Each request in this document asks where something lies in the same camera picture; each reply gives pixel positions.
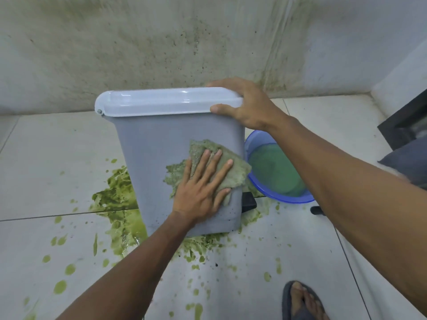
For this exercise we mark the person's left hand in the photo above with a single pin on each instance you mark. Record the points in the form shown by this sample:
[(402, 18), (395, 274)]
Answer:
[(200, 193)]

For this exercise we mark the person's right hand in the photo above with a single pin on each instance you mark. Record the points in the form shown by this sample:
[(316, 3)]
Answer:
[(253, 106)]

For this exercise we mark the green stained cleaning cloth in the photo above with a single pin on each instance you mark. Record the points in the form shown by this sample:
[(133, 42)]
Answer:
[(240, 169)]

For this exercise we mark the grey pedal bin white lid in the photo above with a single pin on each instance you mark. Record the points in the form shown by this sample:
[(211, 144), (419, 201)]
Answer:
[(160, 136)]

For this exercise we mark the person's right forearm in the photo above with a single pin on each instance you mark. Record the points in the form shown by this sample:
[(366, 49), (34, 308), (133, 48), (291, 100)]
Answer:
[(360, 189)]

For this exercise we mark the person's left forearm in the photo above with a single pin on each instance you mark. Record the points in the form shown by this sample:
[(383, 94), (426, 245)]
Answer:
[(126, 273)]

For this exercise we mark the person's right sandalled foot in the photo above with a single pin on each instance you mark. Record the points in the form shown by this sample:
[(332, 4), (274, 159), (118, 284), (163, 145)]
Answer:
[(305, 303)]

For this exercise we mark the blue plastic basin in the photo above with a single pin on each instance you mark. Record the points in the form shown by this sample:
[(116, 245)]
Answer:
[(277, 169)]

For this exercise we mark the black framed glass door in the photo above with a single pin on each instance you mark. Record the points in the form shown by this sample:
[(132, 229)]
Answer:
[(403, 123)]

